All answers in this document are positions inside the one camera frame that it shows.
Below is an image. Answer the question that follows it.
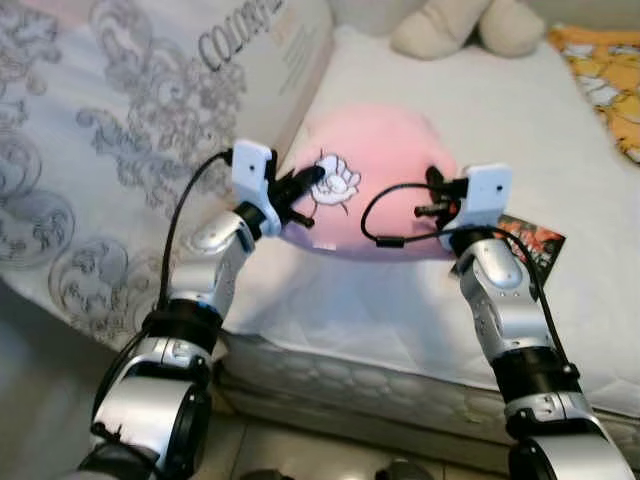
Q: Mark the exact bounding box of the black silver robot leg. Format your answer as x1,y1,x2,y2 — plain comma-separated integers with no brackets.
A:
235,466,296,480
375,458,433,480

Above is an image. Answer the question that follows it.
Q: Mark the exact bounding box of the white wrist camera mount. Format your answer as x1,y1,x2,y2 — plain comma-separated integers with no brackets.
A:
230,140,281,236
455,163,513,231

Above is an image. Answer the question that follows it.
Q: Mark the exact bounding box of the white floral print bedding pack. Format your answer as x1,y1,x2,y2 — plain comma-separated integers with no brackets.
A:
0,0,336,351

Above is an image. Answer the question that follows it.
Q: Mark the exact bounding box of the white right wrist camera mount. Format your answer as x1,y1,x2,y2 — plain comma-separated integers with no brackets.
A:
455,163,513,231

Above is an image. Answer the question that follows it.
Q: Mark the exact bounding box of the black silver robot left leg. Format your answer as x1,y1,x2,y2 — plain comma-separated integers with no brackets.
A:
235,466,296,480

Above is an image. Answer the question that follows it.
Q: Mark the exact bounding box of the white quilted mattress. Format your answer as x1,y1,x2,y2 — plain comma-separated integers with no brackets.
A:
215,25,640,416

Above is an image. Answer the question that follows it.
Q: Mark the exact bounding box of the pink cartoon pillow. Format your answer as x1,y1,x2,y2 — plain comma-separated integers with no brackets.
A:
280,105,463,263

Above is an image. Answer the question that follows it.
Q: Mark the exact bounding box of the yellow cartoon print blanket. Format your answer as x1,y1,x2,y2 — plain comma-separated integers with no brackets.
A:
548,25,640,166

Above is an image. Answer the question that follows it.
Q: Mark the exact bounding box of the black silver robot right leg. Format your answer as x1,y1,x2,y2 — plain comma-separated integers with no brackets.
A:
375,458,433,480

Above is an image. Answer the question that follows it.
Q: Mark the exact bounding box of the beige plush toy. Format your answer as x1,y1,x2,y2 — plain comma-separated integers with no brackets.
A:
390,0,546,59

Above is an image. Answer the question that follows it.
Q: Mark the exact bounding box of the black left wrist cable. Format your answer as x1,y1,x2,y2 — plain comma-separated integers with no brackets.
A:
155,150,236,311

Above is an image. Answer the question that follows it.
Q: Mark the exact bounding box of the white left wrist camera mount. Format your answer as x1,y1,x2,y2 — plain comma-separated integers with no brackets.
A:
230,140,281,236

